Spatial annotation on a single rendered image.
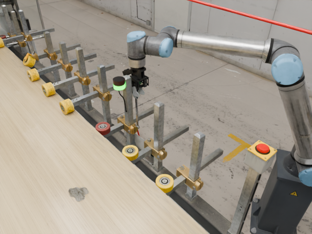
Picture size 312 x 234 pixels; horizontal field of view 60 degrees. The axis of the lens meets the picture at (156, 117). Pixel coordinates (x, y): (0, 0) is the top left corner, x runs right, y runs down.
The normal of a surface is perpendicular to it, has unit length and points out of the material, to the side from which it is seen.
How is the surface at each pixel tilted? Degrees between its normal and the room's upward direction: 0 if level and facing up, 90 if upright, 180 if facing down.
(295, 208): 90
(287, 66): 84
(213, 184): 0
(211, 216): 0
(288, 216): 90
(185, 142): 0
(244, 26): 90
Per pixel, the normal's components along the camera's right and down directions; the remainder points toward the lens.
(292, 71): -0.36, 0.46
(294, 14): -0.76, 0.39
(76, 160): 0.01, -0.79
